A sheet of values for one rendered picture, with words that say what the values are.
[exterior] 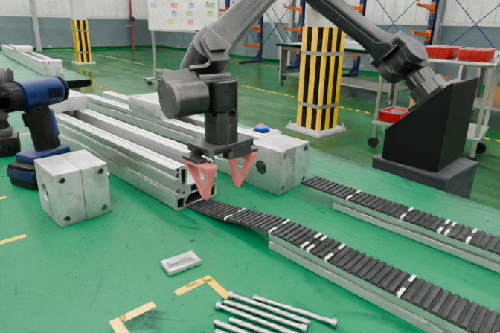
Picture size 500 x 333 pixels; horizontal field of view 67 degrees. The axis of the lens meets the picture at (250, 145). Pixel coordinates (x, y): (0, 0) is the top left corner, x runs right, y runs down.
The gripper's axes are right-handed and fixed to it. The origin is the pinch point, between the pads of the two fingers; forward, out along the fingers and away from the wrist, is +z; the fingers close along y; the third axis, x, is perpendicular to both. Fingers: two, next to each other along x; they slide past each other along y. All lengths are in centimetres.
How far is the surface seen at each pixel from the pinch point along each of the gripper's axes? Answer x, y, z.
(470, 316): 41.0, 0.5, 1.8
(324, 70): -164, -291, 20
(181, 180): -6.7, 4.0, -0.6
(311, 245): 20.7, 1.7, 1.6
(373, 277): 30.1, 1.7, 1.9
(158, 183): -13.8, 4.5, 2.2
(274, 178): 1.1, -13.6, 2.0
